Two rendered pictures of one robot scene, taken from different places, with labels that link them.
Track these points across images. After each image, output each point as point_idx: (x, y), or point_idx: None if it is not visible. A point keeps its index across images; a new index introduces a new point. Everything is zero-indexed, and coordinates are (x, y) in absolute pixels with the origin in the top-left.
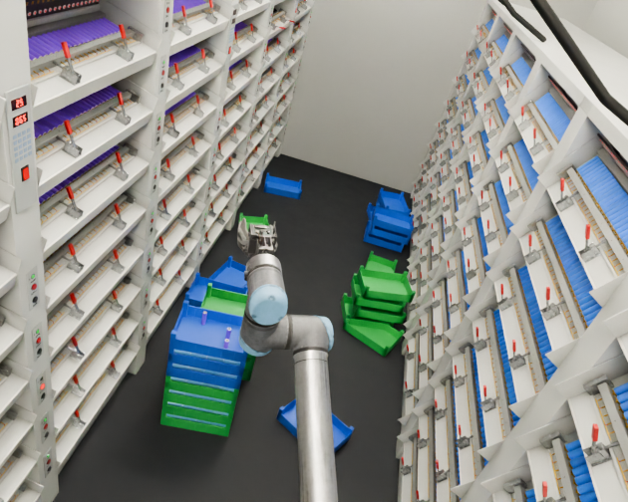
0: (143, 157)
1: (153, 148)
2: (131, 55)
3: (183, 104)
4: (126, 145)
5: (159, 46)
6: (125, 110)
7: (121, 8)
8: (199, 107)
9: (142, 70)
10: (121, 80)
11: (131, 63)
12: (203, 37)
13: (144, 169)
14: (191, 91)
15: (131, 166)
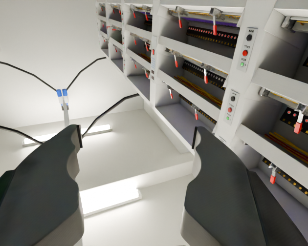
0: (278, 14)
1: (261, 29)
2: (274, 171)
3: (192, 18)
4: (294, 30)
5: (231, 135)
6: (290, 99)
7: (252, 148)
8: (178, 16)
9: (250, 114)
10: (270, 99)
11: (276, 165)
12: (178, 85)
13: (289, 4)
14: (190, 48)
15: None
